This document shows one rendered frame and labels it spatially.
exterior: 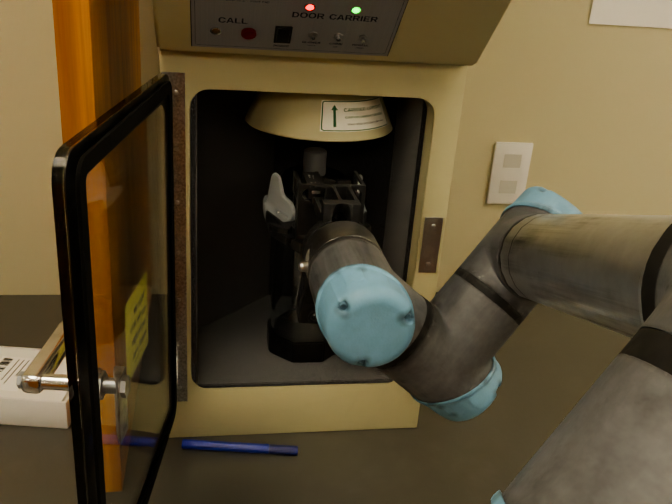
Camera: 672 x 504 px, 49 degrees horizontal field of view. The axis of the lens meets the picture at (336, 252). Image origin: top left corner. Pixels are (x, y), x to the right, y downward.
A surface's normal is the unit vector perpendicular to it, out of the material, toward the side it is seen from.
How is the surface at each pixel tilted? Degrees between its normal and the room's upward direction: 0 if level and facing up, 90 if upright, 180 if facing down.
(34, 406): 90
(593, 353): 0
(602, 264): 80
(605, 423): 53
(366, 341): 90
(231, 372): 0
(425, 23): 135
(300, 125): 66
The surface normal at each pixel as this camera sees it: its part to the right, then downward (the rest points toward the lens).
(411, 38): 0.06, 0.93
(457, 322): -0.28, -0.20
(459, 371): 0.30, 0.25
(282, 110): -0.47, -0.10
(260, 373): 0.07, -0.92
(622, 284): -1.00, -0.04
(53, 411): -0.01, 0.39
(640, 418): -0.71, -0.61
